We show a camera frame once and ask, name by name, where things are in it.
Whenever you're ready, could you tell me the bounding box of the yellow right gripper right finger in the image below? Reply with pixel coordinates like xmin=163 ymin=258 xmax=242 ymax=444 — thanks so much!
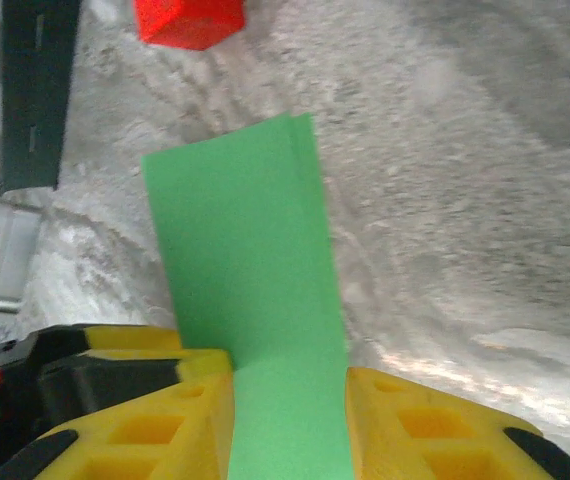
xmin=345 ymin=366 xmax=570 ymax=480

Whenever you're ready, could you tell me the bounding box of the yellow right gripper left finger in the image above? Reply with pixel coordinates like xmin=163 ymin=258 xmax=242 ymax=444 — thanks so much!
xmin=0 ymin=348 xmax=239 ymax=480

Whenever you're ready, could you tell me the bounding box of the black and white chessboard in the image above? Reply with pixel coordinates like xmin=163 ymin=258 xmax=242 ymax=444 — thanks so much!
xmin=0 ymin=0 xmax=82 ymax=194

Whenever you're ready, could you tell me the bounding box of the small red block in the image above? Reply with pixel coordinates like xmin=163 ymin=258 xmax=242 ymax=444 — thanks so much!
xmin=132 ymin=0 xmax=246 ymax=51

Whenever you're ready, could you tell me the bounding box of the green cloth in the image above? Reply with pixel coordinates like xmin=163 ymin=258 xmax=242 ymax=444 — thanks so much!
xmin=140 ymin=112 xmax=356 ymax=480

